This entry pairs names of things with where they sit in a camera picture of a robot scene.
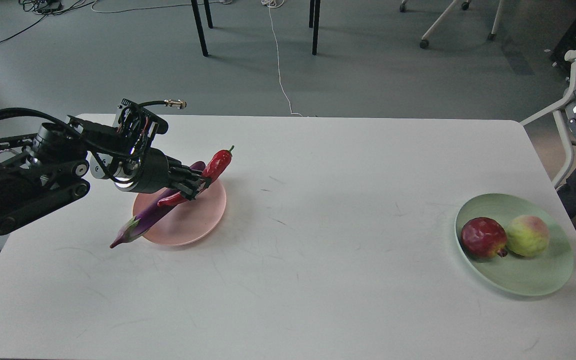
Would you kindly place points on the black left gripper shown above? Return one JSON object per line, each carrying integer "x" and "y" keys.
{"x": 123, "y": 152}

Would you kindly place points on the red chili pepper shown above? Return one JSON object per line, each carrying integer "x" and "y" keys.
{"x": 217, "y": 165}

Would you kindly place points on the purple eggplant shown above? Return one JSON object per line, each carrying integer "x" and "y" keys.
{"x": 143, "y": 221}

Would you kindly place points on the green pink peach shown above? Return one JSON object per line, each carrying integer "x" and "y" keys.
{"x": 527, "y": 236}

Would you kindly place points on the red pomegranate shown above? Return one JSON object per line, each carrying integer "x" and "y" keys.
{"x": 484, "y": 238}

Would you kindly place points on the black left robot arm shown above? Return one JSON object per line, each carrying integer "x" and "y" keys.
{"x": 44, "y": 171}

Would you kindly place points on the pink plate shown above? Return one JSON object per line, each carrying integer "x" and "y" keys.
{"x": 190, "y": 221}

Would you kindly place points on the green plate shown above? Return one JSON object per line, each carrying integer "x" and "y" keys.
{"x": 541, "y": 275}

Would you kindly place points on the black table legs left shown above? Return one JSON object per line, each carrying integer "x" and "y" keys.
{"x": 199, "y": 23}

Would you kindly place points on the black table legs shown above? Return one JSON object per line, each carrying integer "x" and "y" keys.
{"x": 199, "y": 23}
{"x": 313, "y": 24}

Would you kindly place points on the white rolling chair base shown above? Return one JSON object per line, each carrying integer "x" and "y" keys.
{"x": 447, "y": 13}

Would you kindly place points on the black table legs right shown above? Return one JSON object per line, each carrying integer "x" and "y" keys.
{"x": 313, "y": 24}

